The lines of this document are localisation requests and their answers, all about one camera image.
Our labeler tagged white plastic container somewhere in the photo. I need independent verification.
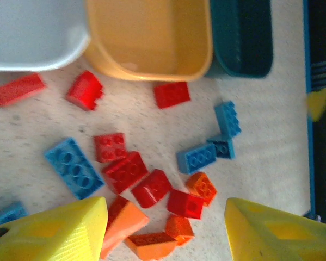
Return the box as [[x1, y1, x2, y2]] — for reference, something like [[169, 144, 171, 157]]
[[0, 0, 91, 72]]

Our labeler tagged red curved lego brick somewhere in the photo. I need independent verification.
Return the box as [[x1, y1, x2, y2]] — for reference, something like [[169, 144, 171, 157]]
[[65, 70, 105, 112], [131, 169, 173, 209]]

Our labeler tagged long orange sloped lego brick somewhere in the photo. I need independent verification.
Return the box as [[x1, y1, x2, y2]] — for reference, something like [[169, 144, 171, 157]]
[[100, 195, 150, 260]]

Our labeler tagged yellow plastic container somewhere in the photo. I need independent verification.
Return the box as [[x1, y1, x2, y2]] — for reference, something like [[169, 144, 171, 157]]
[[84, 0, 214, 83]]

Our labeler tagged light blue lego brick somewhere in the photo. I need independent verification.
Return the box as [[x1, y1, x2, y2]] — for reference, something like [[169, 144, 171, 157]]
[[213, 101, 242, 137], [0, 201, 29, 232]]

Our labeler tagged small dark blue lego brick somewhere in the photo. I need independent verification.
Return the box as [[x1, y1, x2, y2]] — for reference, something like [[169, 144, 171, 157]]
[[206, 134, 236, 159]]

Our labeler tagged large blue two-by-four lego brick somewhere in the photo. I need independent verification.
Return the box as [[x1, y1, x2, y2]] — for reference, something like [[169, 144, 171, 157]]
[[44, 136, 106, 201]]

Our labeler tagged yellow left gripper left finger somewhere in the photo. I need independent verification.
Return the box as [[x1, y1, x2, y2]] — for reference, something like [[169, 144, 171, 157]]
[[0, 196, 109, 261]]

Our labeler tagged blue two-by-three lego brick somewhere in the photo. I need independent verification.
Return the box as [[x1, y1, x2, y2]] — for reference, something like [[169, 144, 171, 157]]
[[176, 142, 218, 176]]

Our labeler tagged blue table edge strip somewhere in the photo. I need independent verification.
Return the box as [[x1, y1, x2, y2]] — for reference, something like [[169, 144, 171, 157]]
[[302, 0, 316, 218]]

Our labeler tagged orange curved lego brick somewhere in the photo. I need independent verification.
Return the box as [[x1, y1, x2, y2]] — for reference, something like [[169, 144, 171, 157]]
[[124, 231, 177, 261]]

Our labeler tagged small orange lego brick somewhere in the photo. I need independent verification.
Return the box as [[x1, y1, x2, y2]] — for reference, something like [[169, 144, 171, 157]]
[[165, 215, 195, 246]]

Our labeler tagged orange two-by-two lego brick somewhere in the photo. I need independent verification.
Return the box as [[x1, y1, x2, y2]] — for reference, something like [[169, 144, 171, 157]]
[[185, 171, 218, 207]]

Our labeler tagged red sloped lego brick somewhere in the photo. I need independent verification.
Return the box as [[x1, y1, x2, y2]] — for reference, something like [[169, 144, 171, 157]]
[[153, 81, 192, 109]]

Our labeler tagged long red lego brick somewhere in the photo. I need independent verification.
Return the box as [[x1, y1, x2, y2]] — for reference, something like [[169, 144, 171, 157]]
[[0, 72, 47, 107]]

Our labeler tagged red cube lego brick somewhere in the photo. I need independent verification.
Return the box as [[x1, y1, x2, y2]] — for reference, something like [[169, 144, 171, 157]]
[[167, 189, 205, 220]]

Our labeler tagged teal plastic container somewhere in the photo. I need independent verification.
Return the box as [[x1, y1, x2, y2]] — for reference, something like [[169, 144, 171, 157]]
[[206, 0, 274, 79]]

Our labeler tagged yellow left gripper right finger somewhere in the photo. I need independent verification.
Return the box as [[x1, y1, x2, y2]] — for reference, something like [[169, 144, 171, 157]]
[[224, 197, 326, 261]]

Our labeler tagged red two-by-two lego brick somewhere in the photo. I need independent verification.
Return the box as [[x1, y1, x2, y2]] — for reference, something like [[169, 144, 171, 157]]
[[94, 132, 128, 164]]

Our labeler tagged red two-by-three lego brick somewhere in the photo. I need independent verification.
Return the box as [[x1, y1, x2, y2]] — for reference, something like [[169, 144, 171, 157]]
[[101, 151, 149, 195]]

